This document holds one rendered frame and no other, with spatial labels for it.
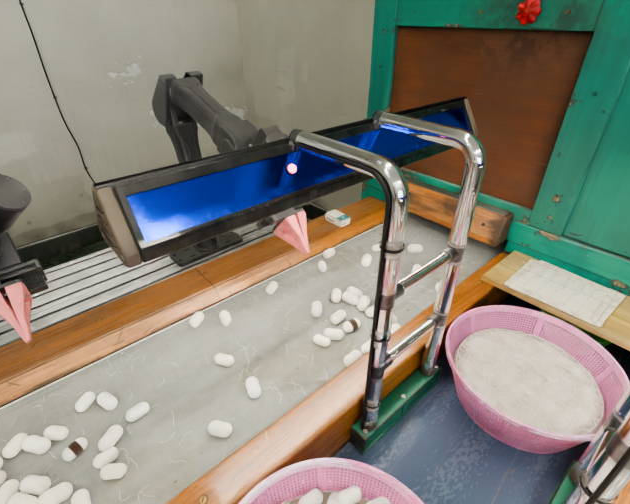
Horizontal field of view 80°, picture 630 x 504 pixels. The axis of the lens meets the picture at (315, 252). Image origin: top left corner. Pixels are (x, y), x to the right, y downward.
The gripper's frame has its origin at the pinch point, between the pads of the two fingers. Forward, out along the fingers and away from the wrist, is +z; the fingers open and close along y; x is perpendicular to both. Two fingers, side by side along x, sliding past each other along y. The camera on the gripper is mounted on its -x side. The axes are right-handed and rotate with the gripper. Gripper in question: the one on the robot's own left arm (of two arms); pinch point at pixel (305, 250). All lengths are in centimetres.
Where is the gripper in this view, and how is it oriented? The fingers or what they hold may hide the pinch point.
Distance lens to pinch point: 72.9
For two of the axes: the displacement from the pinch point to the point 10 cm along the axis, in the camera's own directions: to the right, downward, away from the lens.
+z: 5.0, 8.6, -1.2
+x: -4.4, 3.7, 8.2
